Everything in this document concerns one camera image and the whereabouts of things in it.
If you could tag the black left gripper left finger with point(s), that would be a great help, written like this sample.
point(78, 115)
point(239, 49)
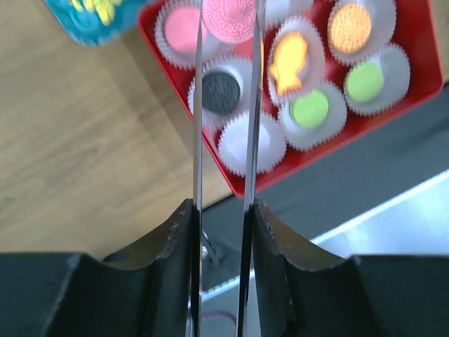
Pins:
point(139, 290)

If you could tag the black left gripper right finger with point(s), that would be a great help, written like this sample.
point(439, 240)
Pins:
point(304, 290)

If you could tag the metal tongs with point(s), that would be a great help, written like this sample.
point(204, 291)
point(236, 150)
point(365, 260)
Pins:
point(251, 175)

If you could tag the green cookie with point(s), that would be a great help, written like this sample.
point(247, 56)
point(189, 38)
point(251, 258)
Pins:
point(364, 82)
point(311, 110)

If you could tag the black sandwich cookie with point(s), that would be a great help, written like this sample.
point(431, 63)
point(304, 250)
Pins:
point(220, 92)

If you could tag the orange round embossed cookie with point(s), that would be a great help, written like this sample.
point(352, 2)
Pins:
point(289, 59)

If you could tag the orange dotted cookie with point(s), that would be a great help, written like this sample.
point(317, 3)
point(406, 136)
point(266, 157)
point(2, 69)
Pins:
point(349, 27)

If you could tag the pink sandwich cookie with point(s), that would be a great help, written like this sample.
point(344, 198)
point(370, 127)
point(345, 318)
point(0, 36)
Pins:
point(180, 28)
point(229, 21)

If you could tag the white paper cup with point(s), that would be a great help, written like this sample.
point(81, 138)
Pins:
point(211, 47)
point(233, 143)
point(304, 139)
point(240, 67)
point(313, 72)
point(395, 66)
point(383, 15)
point(278, 10)

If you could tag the red cookie box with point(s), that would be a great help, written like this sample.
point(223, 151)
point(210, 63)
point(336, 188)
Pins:
point(414, 33)

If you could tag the teal floral tray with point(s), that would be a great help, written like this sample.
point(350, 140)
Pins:
point(96, 23)

